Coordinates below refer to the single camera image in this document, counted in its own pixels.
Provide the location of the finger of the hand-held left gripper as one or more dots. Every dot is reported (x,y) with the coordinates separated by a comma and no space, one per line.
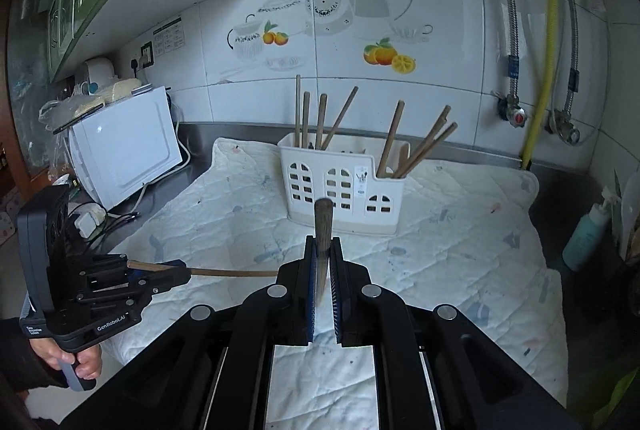
(160,284)
(107,266)

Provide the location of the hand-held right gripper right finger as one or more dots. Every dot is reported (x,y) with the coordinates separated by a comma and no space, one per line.
(337,295)

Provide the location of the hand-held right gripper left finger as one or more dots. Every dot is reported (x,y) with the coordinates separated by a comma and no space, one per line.
(311,290)

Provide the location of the brown bamboo chopstick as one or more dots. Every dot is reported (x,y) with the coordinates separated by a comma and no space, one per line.
(323,230)
(225,272)

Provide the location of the white plastic chopstick holder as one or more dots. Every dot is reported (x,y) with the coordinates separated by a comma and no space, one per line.
(340,225)

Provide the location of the bunch of wooden chopsticks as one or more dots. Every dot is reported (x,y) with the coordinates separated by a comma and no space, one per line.
(321,120)

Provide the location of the person's left forearm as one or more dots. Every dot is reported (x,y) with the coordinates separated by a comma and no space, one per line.
(20,360)

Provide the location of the person's left hand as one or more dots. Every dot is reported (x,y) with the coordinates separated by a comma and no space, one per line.
(89,365)

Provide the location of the white power adapter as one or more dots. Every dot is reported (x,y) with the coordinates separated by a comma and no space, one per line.
(90,220)

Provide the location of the white microwave oven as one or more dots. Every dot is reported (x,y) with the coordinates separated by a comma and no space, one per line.
(125,150)

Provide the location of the white quilted blanket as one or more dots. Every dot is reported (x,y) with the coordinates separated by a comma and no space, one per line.
(450,260)

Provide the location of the plastic bags with cloths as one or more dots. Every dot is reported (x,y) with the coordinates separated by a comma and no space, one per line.
(95,103)

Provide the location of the white kettle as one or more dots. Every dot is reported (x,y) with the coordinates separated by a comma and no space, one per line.
(100,70)

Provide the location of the red-capped water valve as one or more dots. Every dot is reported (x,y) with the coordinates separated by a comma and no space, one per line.
(515,114)

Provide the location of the teal pump bottle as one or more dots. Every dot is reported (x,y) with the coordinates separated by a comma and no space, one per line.
(585,235)

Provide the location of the metal water valve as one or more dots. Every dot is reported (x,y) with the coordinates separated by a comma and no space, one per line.
(565,130)

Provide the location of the wall socket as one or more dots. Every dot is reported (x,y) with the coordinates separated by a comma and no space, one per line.
(137,64)

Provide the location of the printed wall label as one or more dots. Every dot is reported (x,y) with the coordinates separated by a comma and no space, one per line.
(169,35)

